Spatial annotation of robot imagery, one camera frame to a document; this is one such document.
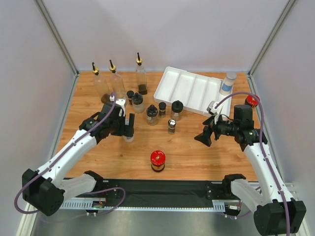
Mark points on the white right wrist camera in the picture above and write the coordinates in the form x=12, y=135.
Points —
x=214, y=109

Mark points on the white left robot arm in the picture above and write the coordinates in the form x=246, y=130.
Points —
x=46, y=188

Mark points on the silver-top pepper grinder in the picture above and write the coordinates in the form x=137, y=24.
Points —
x=171, y=126

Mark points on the aluminium frame post right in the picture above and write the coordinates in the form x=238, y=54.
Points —
x=272, y=35

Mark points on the glass jar with white granules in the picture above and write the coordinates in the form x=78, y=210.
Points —
x=137, y=103

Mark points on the glass jar with brown lumps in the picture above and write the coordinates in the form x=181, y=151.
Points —
x=152, y=115

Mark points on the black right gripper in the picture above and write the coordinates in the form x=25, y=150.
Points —
x=210, y=130

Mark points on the small black-cap spice jar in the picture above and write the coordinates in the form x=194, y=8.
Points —
x=130, y=94

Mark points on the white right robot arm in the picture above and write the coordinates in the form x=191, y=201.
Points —
x=275, y=211

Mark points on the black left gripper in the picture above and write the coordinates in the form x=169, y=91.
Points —
x=125, y=130

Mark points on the tall bottle with dark sauce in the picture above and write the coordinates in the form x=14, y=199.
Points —
x=141, y=76

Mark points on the red-lid sauce bottle right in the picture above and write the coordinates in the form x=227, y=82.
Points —
x=252, y=101

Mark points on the aluminium frame post left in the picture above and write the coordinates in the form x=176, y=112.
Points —
x=40, y=4

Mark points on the black-lid glass condiment jar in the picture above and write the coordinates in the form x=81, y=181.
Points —
x=176, y=110

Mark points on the small dark spice jar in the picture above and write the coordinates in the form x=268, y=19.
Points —
x=162, y=109

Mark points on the oil bottle with dark sauce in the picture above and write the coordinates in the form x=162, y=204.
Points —
x=101, y=85

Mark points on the clear empty oil bottle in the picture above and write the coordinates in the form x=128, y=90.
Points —
x=117, y=82

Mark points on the aluminium frame post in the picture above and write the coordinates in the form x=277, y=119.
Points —
x=272, y=35
x=40, y=4

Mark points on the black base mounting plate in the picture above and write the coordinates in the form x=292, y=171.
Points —
x=170, y=193

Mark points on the silver-lid salt shaker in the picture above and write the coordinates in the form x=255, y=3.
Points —
x=228, y=83
x=128, y=139

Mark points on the red-lid sauce jar front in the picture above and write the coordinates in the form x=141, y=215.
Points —
x=157, y=159

